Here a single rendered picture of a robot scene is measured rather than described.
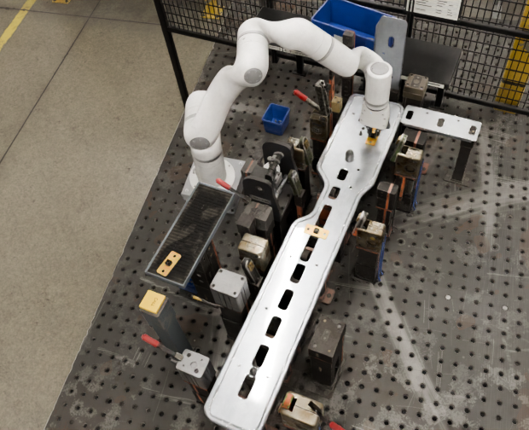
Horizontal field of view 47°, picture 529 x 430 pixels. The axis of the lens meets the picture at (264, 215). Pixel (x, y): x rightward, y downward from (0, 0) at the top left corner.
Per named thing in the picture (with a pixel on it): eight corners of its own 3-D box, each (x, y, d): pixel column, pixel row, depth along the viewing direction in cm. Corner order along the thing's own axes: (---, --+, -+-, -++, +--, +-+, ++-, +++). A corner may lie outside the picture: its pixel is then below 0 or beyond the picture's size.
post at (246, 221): (260, 282, 232) (248, 228, 199) (248, 278, 234) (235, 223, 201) (265, 271, 235) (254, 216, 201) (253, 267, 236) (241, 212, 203)
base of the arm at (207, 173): (184, 193, 248) (177, 167, 232) (195, 156, 257) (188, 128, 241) (229, 199, 246) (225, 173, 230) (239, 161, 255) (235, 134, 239)
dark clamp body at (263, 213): (277, 280, 233) (270, 228, 201) (247, 269, 236) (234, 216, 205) (288, 258, 238) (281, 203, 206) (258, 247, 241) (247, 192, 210)
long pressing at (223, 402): (265, 445, 172) (265, 444, 170) (196, 415, 178) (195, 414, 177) (406, 106, 237) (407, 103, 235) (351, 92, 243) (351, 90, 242)
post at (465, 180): (468, 187, 248) (483, 142, 224) (442, 180, 251) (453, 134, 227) (472, 175, 251) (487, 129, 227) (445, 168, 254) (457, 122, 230)
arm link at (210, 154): (190, 163, 233) (181, 124, 212) (193, 125, 242) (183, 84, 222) (222, 162, 232) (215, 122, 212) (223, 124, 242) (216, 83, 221)
